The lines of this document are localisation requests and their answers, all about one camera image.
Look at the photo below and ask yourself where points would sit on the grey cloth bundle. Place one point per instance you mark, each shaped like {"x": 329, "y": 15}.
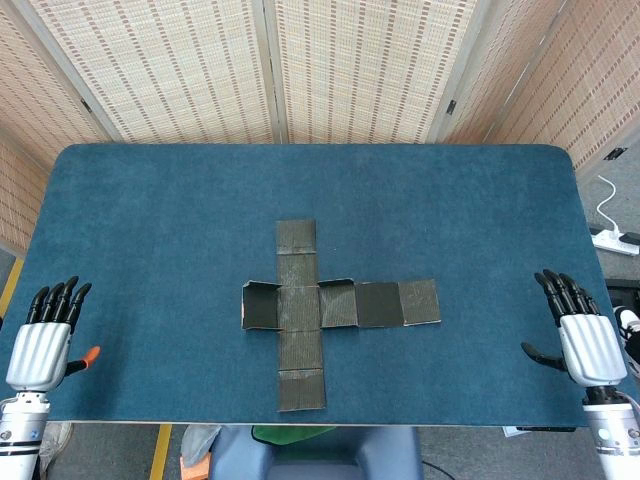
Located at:
{"x": 200, "y": 442}

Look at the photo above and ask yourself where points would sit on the dark cardboard box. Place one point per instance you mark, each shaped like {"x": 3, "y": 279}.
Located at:
{"x": 300, "y": 310}

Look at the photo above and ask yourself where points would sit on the blue robot body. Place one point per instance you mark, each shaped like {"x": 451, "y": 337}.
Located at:
{"x": 325, "y": 460}

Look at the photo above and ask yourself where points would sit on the white power strip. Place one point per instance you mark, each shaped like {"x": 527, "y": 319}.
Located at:
{"x": 615, "y": 242}

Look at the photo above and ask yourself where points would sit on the black and white shoe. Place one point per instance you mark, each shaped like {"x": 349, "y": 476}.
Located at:
{"x": 632, "y": 325}

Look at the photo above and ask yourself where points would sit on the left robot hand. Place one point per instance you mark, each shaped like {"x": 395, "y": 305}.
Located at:
{"x": 37, "y": 355}

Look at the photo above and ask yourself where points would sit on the black equipment case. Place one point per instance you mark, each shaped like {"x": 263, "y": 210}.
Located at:
{"x": 625, "y": 290}

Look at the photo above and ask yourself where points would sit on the woven bamboo screen panel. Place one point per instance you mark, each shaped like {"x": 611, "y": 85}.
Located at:
{"x": 505, "y": 60}
{"x": 365, "y": 65}
{"x": 165, "y": 65}
{"x": 600, "y": 75}
{"x": 35, "y": 100}

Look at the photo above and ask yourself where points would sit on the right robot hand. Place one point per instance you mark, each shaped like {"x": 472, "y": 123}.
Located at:
{"x": 592, "y": 345}

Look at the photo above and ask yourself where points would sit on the black screen hinge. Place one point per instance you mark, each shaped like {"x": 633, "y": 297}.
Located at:
{"x": 85, "y": 105}
{"x": 452, "y": 106}
{"x": 615, "y": 153}

